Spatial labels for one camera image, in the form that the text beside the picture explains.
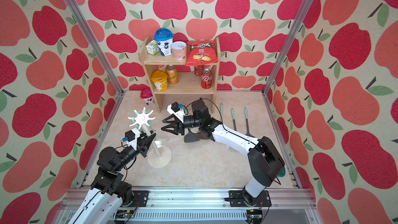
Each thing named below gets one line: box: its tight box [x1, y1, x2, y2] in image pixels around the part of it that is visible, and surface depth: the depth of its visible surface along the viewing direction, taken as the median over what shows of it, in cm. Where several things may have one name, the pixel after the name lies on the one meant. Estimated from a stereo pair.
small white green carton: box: [145, 39, 160, 56], surface depth 80 cm
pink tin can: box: [171, 40, 188, 61], surface depth 76 cm
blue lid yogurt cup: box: [153, 28, 175, 57], surface depth 76 cm
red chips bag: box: [185, 40, 218, 67], surface depth 76 cm
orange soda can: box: [165, 64, 178, 85], surface depth 92 cm
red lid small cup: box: [139, 87, 155, 106], surface depth 110 cm
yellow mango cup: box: [151, 70, 169, 92], surface depth 88 cm
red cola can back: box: [194, 65, 205, 77], surface depth 98 cm
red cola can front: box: [201, 68, 213, 90], surface depth 88 cm
